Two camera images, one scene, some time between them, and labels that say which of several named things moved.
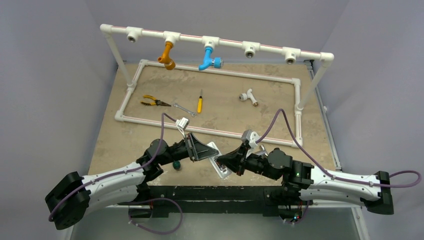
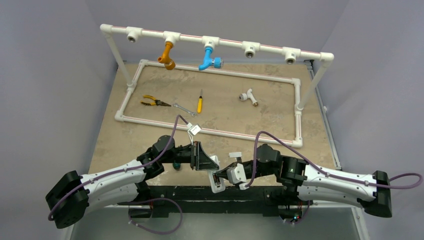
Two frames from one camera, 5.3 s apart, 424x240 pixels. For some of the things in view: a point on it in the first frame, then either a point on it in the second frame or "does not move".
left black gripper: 198,151 -> 198,160
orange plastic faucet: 169,63 does not move
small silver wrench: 193,114 does not move
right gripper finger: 239,154 -> 222,174
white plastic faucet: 244,96 does not move
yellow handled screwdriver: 199,103 does not move
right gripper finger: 234,161 -> 216,175
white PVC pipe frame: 250,50 does not move
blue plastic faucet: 217,62 does not move
